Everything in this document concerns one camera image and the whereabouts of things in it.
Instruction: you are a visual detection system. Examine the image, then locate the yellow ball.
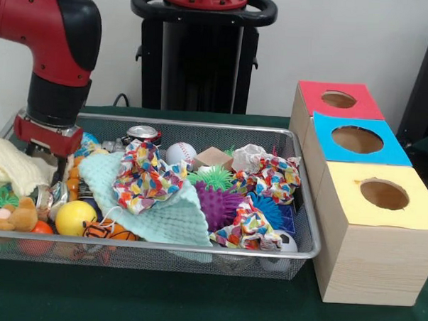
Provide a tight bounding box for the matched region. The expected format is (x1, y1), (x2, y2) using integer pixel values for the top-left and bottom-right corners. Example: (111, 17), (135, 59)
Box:
(54, 200), (98, 238)

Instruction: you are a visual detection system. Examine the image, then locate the white baseball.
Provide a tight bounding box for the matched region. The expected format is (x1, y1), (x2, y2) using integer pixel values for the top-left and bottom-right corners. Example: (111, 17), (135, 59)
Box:
(165, 141), (199, 168)

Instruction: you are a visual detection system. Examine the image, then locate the cream yellow cloth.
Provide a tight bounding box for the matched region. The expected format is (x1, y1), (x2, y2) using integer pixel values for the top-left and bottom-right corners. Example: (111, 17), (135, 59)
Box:
(0, 136), (61, 205)

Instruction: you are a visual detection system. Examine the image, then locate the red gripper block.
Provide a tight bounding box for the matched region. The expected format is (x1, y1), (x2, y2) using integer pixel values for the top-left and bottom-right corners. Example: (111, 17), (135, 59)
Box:
(11, 113), (84, 185)

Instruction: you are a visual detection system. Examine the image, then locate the blue spiky ball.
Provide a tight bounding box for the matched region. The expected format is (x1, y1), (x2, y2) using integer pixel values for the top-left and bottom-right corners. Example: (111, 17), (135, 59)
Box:
(252, 193), (287, 231)

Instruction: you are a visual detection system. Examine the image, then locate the black cable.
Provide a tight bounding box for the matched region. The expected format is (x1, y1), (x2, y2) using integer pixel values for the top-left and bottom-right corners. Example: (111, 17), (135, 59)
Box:
(114, 92), (133, 109)

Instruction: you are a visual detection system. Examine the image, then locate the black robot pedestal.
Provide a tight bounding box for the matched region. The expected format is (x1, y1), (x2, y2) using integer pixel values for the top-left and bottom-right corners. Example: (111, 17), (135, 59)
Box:
(126, 0), (278, 116)

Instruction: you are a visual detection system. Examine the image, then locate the dark green table cloth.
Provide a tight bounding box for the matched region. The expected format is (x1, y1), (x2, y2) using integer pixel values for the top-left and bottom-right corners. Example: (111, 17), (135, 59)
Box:
(0, 100), (428, 321)

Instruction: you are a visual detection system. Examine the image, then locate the wooden three-hole box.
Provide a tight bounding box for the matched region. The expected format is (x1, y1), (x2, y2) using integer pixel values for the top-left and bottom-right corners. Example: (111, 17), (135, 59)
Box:
(280, 80), (428, 308)

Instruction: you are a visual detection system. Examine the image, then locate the green spiky ball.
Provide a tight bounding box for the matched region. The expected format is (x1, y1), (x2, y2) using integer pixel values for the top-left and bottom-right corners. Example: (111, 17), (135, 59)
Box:
(187, 164), (236, 192)

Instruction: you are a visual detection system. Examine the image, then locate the small soccer ball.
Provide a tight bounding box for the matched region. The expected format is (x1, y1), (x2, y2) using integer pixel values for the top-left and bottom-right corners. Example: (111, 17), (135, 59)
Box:
(259, 232), (298, 275)

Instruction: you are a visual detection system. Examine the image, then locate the purple spiky ball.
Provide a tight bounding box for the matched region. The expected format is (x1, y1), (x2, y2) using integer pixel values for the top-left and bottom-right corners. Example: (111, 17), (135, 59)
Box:
(193, 180), (243, 234)

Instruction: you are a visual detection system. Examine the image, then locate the shallow clear mesh bin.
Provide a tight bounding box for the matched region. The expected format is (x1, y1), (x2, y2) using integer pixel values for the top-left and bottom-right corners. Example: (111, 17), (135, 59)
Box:
(0, 107), (327, 283)

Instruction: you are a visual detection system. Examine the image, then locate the black chair back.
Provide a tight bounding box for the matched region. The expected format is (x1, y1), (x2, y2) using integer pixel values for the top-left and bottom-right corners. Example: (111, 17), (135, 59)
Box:
(395, 21), (428, 167)

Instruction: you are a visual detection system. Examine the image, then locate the colourful patterned cloth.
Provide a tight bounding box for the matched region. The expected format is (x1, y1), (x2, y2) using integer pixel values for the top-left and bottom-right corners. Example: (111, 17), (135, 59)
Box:
(111, 141), (189, 218)
(230, 143), (302, 204)
(212, 195), (287, 251)

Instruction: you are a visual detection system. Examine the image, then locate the mint green cloth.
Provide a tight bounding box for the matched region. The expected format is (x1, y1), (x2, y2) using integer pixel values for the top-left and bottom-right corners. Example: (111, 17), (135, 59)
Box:
(72, 151), (219, 248)

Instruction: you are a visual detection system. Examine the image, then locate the red black drink can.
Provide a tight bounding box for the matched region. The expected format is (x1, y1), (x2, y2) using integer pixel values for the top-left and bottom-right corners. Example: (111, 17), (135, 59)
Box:
(124, 125), (162, 151)

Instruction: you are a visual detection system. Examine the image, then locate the brown plush bear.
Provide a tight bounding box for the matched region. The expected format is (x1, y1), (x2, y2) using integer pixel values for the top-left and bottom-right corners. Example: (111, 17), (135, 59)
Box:
(0, 196), (39, 233)

